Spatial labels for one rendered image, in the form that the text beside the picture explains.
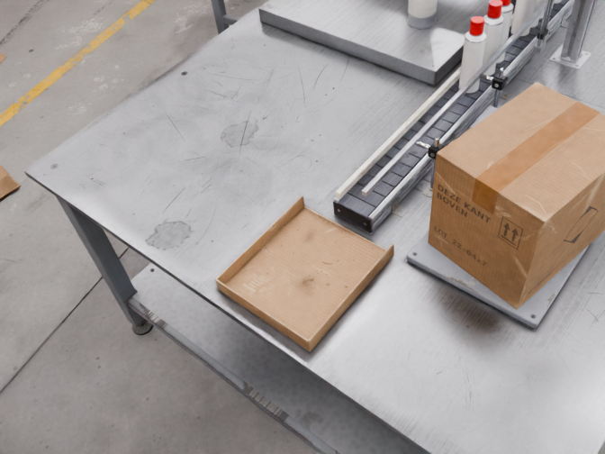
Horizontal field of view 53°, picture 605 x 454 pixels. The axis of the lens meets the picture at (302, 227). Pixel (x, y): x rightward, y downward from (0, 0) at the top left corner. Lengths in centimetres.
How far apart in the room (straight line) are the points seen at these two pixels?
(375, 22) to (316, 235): 83
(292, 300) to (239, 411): 88
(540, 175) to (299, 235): 56
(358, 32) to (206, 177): 68
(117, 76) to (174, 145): 194
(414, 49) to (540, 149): 76
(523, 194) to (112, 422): 159
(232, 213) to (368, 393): 56
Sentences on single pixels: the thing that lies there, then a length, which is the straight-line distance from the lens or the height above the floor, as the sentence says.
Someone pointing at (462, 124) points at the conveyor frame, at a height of 87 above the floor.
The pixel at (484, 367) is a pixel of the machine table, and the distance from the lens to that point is 124.
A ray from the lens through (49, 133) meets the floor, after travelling 339.
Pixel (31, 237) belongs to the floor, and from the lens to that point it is 289.
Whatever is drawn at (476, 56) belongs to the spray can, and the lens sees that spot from 164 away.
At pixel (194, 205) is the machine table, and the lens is 154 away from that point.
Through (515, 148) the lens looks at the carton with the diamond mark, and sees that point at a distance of 120.
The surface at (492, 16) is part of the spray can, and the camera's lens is 169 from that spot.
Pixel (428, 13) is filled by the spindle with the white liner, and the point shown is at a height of 93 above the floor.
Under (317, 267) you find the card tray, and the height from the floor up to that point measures 83.
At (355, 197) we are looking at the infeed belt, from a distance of 142.
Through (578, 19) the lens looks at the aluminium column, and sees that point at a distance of 191.
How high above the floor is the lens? 191
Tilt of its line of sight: 49 degrees down
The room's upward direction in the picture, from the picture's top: 8 degrees counter-clockwise
